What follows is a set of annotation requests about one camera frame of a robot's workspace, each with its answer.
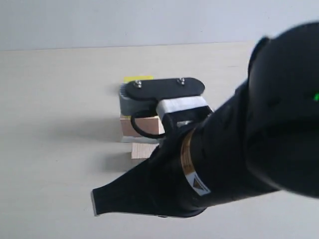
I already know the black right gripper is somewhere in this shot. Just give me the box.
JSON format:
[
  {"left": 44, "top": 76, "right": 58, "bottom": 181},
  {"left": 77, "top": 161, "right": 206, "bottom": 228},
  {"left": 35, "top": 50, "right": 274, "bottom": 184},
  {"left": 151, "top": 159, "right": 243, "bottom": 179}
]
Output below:
[{"left": 91, "top": 109, "right": 214, "bottom": 218}]

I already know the medium wooden cube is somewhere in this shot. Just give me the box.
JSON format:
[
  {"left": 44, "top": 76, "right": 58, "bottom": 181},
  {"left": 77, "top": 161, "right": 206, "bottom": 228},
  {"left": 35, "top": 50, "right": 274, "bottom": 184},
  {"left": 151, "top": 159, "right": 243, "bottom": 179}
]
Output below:
[{"left": 131, "top": 143, "right": 157, "bottom": 160}]

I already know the large wooden cube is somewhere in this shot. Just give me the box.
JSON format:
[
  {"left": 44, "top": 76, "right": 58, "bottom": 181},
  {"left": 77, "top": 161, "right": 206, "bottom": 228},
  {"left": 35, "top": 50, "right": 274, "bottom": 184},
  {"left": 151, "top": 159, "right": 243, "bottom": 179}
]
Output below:
[{"left": 120, "top": 115, "right": 164, "bottom": 144}]

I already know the yellow cube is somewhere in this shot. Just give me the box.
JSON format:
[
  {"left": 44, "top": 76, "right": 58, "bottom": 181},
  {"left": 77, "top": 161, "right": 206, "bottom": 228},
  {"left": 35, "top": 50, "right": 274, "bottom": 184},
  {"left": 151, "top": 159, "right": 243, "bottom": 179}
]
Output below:
[{"left": 124, "top": 75, "right": 154, "bottom": 83}]

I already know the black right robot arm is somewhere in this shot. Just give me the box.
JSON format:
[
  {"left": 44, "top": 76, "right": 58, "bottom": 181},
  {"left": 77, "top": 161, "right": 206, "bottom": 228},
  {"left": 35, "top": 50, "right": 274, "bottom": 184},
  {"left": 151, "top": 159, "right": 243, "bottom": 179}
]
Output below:
[{"left": 91, "top": 21, "right": 319, "bottom": 218}]

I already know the black right camera cable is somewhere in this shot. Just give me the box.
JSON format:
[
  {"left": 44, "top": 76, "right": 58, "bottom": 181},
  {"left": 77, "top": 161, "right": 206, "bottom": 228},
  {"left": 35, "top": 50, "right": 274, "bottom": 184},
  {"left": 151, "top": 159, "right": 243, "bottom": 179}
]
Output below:
[{"left": 130, "top": 109, "right": 166, "bottom": 140}]

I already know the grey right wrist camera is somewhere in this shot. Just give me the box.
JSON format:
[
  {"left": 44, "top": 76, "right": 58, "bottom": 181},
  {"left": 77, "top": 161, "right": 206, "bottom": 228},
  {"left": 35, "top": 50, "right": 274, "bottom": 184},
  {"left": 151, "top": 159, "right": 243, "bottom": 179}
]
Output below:
[{"left": 119, "top": 77, "right": 205, "bottom": 117}]

